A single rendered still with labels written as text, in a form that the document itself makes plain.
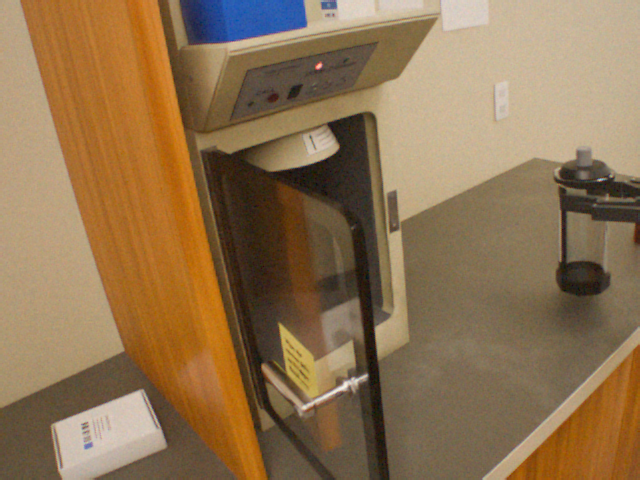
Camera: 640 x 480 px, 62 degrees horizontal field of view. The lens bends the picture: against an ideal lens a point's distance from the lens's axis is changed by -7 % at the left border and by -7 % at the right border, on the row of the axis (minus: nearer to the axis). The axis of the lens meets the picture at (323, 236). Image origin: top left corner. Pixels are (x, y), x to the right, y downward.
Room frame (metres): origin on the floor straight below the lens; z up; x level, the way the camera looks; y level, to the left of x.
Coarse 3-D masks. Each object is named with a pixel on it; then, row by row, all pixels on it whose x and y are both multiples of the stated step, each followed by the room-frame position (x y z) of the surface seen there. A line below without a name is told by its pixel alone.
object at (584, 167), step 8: (576, 152) 0.91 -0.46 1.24; (584, 152) 0.89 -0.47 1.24; (568, 160) 0.94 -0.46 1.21; (576, 160) 0.91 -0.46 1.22; (584, 160) 0.89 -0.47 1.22; (592, 160) 0.92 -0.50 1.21; (600, 160) 0.91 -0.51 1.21; (560, 168) 0.92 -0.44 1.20; (568, 168) 0.90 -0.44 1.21; (576, 168) 0.89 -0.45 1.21; (584, 168) 0.88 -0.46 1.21; (592, 168) 0.88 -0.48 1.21; (600, 168) 0.87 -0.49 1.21; (608, 168) 0.88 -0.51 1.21; (568, 176) 0.89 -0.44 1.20; (576, 176) 0.87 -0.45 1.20; (584, 176) 0.87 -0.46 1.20; (592, 176) 0.86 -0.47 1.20; (600, 176) 0.86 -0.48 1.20
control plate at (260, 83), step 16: (352, 48) 0.69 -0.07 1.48; (368, 48) 0.72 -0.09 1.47; (272, 64) 0.63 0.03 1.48; (288, 64) 0.64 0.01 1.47; (304, 64) 0.66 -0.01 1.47; (336, 64) 0.70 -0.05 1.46; (352, 64) 0.72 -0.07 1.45; (256, 80) 0.63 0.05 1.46; (272, 80) 0.65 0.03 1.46; (288, 80) 0.67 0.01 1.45; (304, 80) 0.69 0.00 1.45; (320, 80) 0.71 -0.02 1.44; (336, 80) 0.73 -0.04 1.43; (352, 80) 0.75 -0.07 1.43; (240, 96) 0.64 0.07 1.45; (256, 96) 0.65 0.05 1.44; (304, 96) 0.71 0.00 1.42; (240, 112) 0.66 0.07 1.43; (256, 112) 0.68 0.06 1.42
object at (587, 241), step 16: (560, 176) 0.90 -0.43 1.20; (608, 176) 0.86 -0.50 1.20; (576, 192) 0.87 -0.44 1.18; (592, 192) 0.86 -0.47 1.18; (608, 192) 0.87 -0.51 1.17; (576, 224) 0.87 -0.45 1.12; (592, 224) 0.86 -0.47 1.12; (608, 224) 0.87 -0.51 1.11; (576, 240) 0.87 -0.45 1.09; (592, 240) 0.86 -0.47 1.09; (608, 240) 0.87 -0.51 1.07; (576, 256) 0.87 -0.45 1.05; (592, 256) 0.85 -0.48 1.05; (560, 272) 0.90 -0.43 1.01; (576, 272) 0.86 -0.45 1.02; (592, 272) 0.85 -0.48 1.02
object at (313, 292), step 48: (240, 192) 0.58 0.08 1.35; (288, 192) 0.47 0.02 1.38; (240, 240) 0.61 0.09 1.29; (288, 240) 0.49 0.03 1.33; (336, 240) 0.41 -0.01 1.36; (288, 288) 0.51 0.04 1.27; (336, 288) 0.42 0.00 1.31; (336, 336) 0.43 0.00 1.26; (288, 432) 0.59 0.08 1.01; (336, 432) 0.46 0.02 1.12
